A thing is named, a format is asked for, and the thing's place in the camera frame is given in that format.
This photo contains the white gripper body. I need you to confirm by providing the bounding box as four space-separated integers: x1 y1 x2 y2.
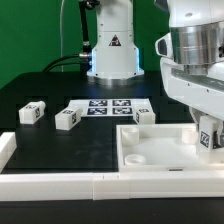
155 34 224 120

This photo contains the grey thin cable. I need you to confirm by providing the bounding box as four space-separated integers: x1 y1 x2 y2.
59 0 66 73

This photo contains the white fiducial marker sheet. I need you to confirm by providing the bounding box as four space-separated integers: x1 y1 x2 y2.
68 98 153 117

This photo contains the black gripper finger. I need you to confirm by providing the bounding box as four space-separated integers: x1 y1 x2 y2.
213 121 224 149

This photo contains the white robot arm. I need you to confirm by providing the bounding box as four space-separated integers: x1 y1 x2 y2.
78 0 224 150

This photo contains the white square tabletop part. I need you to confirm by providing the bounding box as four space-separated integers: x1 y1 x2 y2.
116 123 224 172

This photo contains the black cable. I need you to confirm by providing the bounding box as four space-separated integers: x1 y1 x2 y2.
41 0 101 73

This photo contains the white left fence piece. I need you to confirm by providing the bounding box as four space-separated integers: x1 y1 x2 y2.
0 132 17 173

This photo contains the white front fence rail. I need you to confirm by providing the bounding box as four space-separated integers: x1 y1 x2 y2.
0 170 224 201

